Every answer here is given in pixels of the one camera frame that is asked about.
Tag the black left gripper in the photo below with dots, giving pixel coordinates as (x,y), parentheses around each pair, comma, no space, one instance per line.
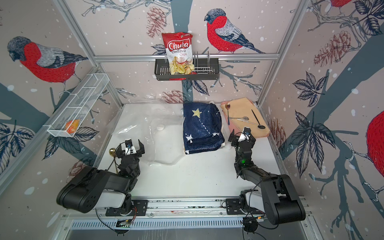
(119,154)

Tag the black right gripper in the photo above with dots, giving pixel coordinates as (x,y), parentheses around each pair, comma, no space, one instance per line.
(235,139)

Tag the navy blue star blanket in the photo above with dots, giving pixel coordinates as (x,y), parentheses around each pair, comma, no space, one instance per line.
(202,128)

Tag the clear plastic vacuum bag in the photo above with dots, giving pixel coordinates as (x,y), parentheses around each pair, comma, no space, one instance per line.
(139,121)

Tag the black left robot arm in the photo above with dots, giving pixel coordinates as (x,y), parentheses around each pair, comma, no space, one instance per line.
(93,189)

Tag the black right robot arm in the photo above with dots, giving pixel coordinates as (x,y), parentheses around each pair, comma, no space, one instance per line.
(274,195)

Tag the white vacuum bag valve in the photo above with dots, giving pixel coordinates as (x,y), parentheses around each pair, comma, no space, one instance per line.
(160,127)

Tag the red cassava chips bag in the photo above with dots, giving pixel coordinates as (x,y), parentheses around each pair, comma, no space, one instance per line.
(179,52)

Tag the black spoon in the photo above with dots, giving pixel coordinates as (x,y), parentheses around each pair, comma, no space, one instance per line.
(259,119)

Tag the gold spoon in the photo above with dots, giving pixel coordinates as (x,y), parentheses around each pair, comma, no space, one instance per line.
(112,153)

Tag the silver spoon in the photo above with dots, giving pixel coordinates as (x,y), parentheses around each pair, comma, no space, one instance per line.
(244,118)

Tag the rainbow metallic spoon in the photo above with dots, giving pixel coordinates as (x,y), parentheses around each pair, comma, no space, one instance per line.
(227,106)

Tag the orange item in basket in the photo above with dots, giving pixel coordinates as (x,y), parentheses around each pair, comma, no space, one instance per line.
(72,126)

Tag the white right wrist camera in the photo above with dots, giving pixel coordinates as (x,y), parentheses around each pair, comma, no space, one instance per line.
(245,135)

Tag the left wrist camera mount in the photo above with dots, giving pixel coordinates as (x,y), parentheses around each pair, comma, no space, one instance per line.
(129,149)

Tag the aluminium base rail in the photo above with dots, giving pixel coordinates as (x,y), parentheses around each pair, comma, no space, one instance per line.
(185,207)

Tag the white wire mesh basket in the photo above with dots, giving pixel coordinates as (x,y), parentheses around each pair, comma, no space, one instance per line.
(80,103)

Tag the dark grey wall rack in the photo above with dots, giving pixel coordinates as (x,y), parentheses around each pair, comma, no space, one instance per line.
(197,68)

